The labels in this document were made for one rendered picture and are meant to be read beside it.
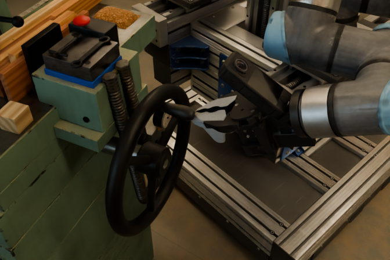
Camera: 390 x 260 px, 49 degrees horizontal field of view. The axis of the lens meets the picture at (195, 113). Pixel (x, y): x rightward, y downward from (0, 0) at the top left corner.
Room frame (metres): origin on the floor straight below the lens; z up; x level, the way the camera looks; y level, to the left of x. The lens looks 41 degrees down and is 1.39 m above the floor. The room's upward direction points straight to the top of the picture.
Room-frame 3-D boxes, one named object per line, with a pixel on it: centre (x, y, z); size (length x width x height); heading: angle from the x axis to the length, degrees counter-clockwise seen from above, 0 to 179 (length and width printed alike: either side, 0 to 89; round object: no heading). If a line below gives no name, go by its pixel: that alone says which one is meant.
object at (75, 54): (0.64, 0.19, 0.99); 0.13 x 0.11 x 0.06; 156
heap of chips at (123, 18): (0.90, 0.19, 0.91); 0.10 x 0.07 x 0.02; 66
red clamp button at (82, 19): (0.67, 0.20, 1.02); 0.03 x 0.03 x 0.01
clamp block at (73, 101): (0.63, 0.19, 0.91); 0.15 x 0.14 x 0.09; 156
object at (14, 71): (0.70, 0.28, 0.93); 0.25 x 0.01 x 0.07; 156
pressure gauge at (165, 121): (0.82, 0.09, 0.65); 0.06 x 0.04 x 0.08; 156
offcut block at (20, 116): (0.53, 0.30, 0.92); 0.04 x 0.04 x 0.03; 69
